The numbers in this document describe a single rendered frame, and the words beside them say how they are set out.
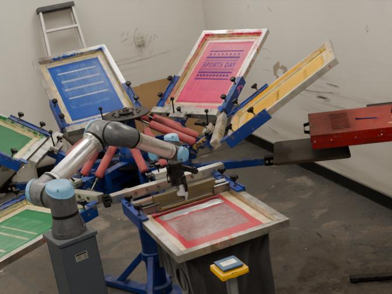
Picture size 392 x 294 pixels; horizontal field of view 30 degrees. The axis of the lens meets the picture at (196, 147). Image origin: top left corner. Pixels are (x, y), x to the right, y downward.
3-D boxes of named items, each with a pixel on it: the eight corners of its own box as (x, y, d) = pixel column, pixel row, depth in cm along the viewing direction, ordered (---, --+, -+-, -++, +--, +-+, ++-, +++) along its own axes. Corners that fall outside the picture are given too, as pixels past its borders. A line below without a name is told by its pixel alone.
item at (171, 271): (209, 305, 352) (199, 245, 342) (193, 312, 349) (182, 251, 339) (174, 270, 393) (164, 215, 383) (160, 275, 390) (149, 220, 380)
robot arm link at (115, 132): (123, 120, 327) (192, 145, 363) (107, 118, 335) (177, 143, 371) (117, 144, 326) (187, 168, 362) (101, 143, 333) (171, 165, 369)
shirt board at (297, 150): (346, 146, 467) (345, 134, 464) (352, 168, 429) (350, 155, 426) (144, 167, 487) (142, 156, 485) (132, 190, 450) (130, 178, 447)
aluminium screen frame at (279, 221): (290, 226, 347) (289, 219, 345) (178, 263, 327) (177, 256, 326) (220, 181, 417) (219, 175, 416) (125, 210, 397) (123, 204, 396)
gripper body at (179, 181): (167, 184, 387) (164, 163, 383) (182, 179, 390) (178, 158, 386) (172, 188, 380) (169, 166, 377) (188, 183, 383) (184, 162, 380)
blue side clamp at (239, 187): (246, 198, 390) (245, 186, 388) (238, 200, 389) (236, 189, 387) (223, 183, 417) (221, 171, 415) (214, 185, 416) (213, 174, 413)
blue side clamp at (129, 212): (150, 228, 372) (148, 216, 370) (141, 231, 370) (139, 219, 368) (132, 210, 399) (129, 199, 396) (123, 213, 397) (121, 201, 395)
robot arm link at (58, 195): (62, 219, 306) (55, 189, 302) (43, 213, 315) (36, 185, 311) (84, 207, 314) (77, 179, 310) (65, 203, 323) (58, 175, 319)
